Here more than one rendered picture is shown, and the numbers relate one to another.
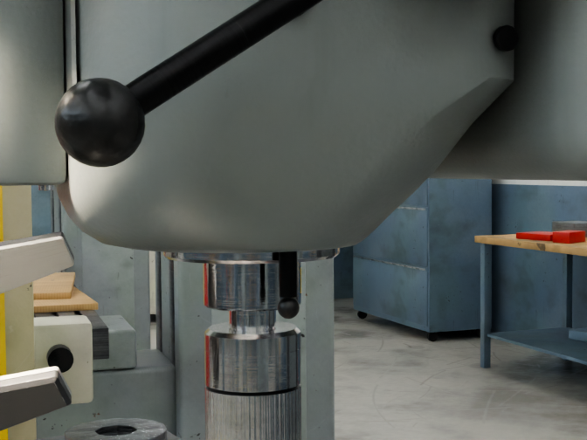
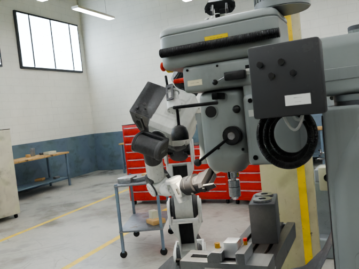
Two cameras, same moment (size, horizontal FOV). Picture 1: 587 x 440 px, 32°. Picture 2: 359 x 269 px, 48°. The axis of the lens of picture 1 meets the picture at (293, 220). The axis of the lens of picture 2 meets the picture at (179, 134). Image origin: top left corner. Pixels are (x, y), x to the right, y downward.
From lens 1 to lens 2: 1.26 m
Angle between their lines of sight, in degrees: 46
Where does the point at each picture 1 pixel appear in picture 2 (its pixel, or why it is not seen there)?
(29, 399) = (211, 186)
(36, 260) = not seen: hidden behind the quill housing
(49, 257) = not seen: hidden behind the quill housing
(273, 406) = (233, 189)
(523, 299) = not seen: outside the picture
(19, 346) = (309, 173)
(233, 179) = (217, 165)
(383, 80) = (229, 155)
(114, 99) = (196, 161)
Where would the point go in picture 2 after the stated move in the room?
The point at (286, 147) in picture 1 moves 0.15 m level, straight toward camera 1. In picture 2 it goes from (221, 161) to (194, 168)
